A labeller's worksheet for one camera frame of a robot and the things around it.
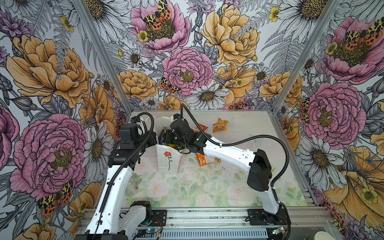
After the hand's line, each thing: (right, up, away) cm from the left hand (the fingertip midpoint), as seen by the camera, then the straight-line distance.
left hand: (156, 138), depth 75 cm
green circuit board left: (-3, -43, -4) cm, 43 cm away
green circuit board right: (+57, -43, -4) cm, 72 cm away
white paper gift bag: (+5, -11, +3) cm, 12 cm away
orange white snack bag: (+24, -14, +16) cm, 32 cm away
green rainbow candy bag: (+7, +1, -7) cm, 10 cm away
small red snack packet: (+25, +5, +33) cm, 42 cm away
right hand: (+3, -1, +2) cm, 3 cm away
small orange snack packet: (+37, +6, +33) cm, 50 cm away
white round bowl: (+71, -38, -14) cm, 82 cm away
